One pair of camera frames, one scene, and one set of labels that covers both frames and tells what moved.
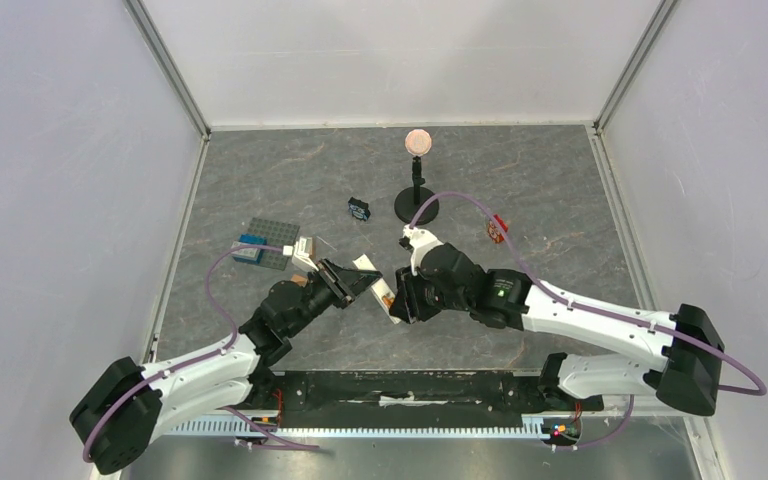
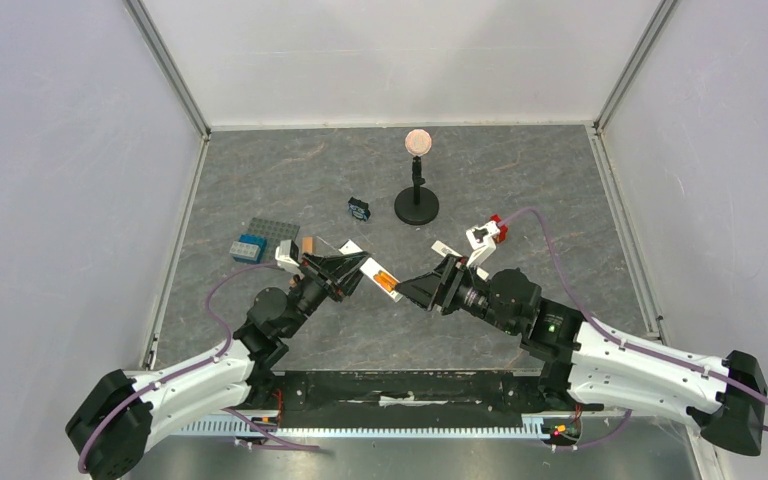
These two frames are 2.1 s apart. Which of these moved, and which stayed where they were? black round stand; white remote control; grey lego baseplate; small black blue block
Moved: white remote control
Stayed: black round stand; small black blue block; grey lego baseplate
